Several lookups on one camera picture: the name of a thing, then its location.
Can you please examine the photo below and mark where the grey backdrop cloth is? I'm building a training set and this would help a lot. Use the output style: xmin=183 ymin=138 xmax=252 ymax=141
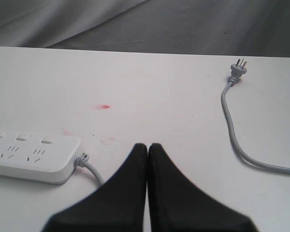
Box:
xmin=0 ymin=0 xmax=290 ymax=57

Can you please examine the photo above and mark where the white five-outlet power strip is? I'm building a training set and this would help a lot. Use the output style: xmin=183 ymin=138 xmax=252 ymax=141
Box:
xmin=0 ymin=129 xmax=83 ymax=184

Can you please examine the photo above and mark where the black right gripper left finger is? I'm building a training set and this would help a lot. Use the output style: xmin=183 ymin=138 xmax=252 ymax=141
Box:
xmin=43 ymin=144 xmax=147 ymax=232

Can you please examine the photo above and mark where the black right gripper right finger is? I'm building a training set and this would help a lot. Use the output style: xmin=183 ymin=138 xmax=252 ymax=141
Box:
xmin=147 ymin=143 xmax=258 ymax=232

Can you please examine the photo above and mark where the grey cable with plug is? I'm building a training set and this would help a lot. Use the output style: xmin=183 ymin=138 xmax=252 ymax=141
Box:
xmin=73 ymin=57 xmax=290 ymax=186

